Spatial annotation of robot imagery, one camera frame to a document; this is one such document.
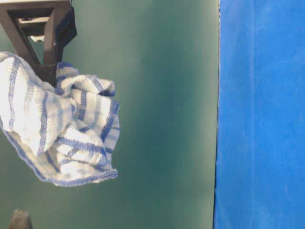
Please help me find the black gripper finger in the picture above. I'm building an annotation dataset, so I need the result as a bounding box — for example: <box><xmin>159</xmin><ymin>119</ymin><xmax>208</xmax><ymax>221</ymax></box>
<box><xmin>55</xmin><ymin>6</ymin><xmax>77</xmax><ymax>60</ymax></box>

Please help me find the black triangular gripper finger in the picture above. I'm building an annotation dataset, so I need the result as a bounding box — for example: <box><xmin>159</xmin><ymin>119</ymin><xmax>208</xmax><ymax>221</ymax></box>
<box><xmin>0</xmin><ymin>0</ymin><xmax>69</xmax><ymax>86</ymax></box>

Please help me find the dark gripper finger tip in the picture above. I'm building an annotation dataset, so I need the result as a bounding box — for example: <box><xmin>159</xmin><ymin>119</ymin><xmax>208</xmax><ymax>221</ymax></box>
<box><xmin>8</xmin><ymin>209</ymin><xmax>32</xmax><ymax>229</ymax></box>

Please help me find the white blue striped towel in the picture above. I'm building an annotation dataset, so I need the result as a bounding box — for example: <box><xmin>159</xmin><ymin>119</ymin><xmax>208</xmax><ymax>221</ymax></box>
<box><xmin>0</xmin><ymin>52</ymin><xmax>120</xmax><ymax>187</ymax></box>

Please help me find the blue table cloth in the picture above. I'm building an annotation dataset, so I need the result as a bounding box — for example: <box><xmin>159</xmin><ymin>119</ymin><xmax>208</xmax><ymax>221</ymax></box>
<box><xmin>213</xmin><ymin>0</ymin><xmax>305</xmax><ymax>229</ymax></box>

